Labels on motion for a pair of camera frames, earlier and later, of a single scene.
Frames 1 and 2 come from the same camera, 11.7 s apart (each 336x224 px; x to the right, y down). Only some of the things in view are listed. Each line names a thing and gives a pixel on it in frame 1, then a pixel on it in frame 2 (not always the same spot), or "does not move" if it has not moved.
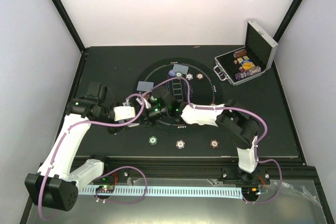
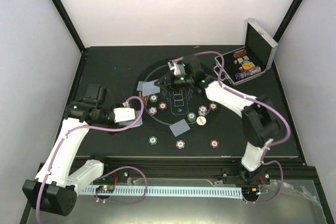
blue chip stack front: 180,144 does not move
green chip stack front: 153,140 does not move
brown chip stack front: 214,144 does not move
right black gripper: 147,118 → 168,78
